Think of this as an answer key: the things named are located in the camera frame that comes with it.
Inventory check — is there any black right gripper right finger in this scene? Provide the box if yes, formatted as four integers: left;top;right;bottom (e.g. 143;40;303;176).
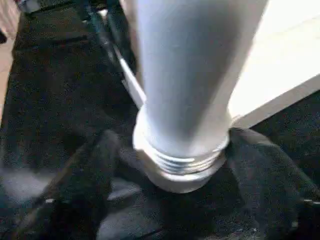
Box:
224;127;320;240

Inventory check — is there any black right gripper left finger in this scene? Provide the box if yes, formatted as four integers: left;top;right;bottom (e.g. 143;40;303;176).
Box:
14;129;121;240

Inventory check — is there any white plastic table leg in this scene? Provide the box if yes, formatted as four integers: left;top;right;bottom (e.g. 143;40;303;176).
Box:
132;0;272;195

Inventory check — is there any white plastic table top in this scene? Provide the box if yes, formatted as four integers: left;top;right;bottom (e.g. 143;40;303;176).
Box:
119;0;320;131

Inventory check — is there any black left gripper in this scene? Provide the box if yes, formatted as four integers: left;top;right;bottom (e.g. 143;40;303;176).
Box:
49;0;138;73

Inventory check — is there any black plastic mat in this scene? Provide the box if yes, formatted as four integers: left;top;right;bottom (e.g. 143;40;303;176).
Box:
0;0;320;240

